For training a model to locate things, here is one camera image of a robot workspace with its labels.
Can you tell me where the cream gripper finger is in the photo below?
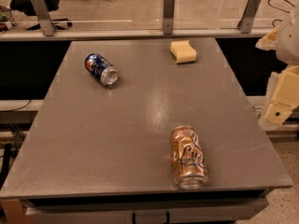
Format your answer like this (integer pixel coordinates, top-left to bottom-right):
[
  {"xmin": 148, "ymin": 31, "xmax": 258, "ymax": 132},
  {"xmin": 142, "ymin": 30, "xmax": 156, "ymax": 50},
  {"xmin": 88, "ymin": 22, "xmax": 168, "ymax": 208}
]
[
  {"xmin": 263, "ymin": 65, "xmax": 299, "ymax": 125},
  {"xmin": 255, "ymin": 27, "xmax": 278, "ymax": 50}
]

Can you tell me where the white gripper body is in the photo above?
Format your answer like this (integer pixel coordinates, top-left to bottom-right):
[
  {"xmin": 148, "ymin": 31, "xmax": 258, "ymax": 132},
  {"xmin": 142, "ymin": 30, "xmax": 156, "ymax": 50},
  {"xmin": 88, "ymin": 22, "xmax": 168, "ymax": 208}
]
[{"xmin": 276, "ymin": 4, "xmax": 299, "ymax": 65}]

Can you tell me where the blue pepsi can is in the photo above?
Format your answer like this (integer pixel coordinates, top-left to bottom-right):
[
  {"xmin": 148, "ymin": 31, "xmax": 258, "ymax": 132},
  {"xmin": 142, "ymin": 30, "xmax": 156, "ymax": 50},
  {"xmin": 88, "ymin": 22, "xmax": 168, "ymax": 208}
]
[{"xmin": 84, "ymin": 53, "xmax": 119, "ymax": 87}]

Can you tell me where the orange lacroix can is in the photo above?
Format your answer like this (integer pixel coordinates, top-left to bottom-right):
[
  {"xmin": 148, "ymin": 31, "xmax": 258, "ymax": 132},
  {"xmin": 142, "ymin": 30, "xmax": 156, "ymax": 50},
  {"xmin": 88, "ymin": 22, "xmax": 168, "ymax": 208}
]
[{"xmin": 170, "ymin": 125, "xmax": 208, "ymax": 189}]

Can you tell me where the yellow sponge block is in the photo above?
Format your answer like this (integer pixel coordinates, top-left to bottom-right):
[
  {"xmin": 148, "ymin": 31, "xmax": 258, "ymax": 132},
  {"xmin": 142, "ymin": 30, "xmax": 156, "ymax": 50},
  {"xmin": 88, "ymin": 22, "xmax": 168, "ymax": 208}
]
[{"xmin": 170, "ymin": 40, "xmax": 197, "ymax": 63}]

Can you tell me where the black office chair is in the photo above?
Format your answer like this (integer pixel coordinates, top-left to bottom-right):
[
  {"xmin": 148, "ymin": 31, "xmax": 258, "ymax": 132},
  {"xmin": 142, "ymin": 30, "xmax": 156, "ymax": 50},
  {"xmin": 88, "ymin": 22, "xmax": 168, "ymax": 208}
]
[{"xmin": 9, "ymin": 0, "xmax": 72, "ymax": 36}]

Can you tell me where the aluminium barrier rail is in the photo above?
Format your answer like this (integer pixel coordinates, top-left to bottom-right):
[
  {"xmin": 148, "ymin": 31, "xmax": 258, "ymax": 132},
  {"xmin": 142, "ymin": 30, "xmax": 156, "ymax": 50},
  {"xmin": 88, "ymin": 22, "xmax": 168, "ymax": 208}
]
[{"xmin": 0, "ymin": 28, "xmax": 272, "ymax": 42}]

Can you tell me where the right metal bracket post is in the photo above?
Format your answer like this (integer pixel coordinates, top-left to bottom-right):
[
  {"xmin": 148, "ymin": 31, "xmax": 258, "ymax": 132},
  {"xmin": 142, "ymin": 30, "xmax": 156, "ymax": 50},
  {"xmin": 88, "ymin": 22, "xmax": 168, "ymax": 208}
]
[{"xmin": 237, "ymin": 0, "xmax": 262, "ymax": 34}]

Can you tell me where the metal bracket post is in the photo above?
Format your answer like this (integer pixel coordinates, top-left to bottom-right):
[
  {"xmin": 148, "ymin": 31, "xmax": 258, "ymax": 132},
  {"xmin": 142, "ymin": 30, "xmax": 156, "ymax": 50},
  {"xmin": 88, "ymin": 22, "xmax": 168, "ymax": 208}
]
[
  {"xmin": 30, "ymin": 0, "xmax": 56, "ymax": 36},
  {"xmin": 163, "ymin": 0, "xmax": 175, "ymax": 35},
  {"xmin": 237, "ymin": 0, "xmax": 262, "ymax": 34}
]

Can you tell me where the black floor cable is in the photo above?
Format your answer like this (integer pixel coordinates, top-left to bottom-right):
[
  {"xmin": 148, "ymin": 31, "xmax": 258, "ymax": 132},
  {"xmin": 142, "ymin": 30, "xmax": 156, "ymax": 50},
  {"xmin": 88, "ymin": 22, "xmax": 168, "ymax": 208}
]
[{"xmin": 265, "ymin": 0, "xmax": 296, "ymax": 28}]

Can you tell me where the middle metal bracket post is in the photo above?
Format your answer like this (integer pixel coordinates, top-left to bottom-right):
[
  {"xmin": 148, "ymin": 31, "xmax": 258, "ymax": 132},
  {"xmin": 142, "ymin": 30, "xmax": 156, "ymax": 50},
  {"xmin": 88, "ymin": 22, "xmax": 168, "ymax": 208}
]
[{"xmin": 163, "ymin": 0, "xmax": 175, "ymax": 35}]

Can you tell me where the left metal bracket post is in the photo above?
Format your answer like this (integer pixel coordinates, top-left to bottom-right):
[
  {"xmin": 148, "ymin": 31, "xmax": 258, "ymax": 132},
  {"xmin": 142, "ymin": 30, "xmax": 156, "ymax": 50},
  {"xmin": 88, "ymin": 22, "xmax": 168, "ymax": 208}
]
[{"xmin": 30, "ymin": 0, "xmax": 56, "ymax": 36}]

